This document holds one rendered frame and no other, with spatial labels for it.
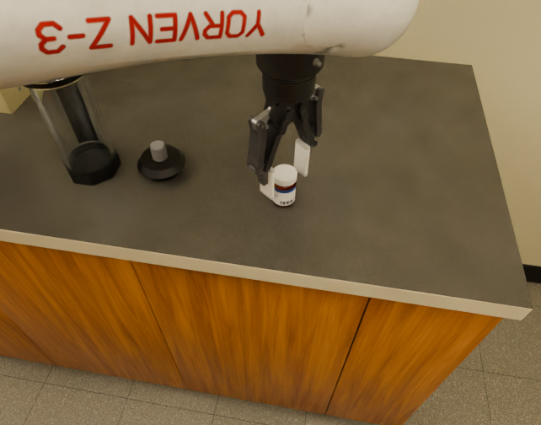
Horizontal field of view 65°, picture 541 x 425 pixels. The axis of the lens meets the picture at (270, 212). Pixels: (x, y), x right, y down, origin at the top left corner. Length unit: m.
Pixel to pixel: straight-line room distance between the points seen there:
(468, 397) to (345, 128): 1.11
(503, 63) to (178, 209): 0.93
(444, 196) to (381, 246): 0.18
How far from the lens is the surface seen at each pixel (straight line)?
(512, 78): 1.35
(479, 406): 1.74
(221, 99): 1.02
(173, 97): 1.05
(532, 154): 1.54
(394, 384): 1.17
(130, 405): 1.65
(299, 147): 0.74
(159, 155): 0.82
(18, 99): 1.14
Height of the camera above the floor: 1.53
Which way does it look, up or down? 50 degrees down
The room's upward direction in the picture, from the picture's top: 1 degrees clockwise
